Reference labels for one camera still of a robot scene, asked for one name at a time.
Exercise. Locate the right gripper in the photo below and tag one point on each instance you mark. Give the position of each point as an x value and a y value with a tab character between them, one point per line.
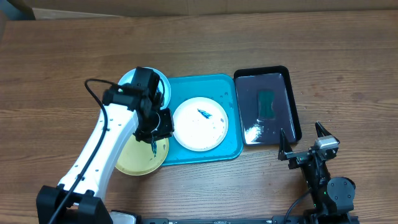
298	157

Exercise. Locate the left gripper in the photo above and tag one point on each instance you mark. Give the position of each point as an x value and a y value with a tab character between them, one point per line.
165	130

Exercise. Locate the white plate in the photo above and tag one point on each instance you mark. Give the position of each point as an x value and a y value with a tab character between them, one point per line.
200	124

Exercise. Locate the green scrubbing sponge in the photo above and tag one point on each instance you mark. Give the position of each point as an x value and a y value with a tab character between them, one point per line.
265	99

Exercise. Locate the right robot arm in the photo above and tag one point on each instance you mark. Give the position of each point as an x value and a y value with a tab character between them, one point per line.
332	196

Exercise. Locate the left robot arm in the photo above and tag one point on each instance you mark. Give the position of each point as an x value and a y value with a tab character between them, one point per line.
125	113

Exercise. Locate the black water tray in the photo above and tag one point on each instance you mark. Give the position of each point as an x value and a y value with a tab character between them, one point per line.
266	132

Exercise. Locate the light blue plate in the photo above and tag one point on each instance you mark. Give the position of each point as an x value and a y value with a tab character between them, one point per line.
164	86

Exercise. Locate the yellow plate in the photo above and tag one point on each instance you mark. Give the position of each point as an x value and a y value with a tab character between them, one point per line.
137	157

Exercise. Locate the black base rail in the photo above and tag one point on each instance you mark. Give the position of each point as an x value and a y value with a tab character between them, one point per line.
217	221

